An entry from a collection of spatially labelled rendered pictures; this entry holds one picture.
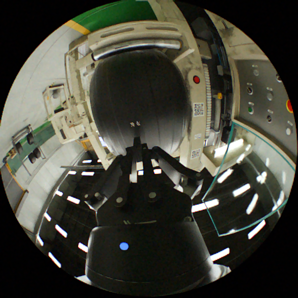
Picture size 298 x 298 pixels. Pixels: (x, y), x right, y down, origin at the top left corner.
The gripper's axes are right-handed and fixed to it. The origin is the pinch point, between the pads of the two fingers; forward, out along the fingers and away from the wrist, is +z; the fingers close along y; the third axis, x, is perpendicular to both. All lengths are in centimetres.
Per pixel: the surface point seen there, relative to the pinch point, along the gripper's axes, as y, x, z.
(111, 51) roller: -3.2, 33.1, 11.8
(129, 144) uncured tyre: -2.5, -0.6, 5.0
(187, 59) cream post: 29.8, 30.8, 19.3
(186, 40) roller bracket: 23.9, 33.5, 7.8
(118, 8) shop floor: 3, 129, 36
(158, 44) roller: 14.1, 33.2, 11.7
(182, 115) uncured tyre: 12.6, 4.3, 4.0
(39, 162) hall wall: -1040, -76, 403
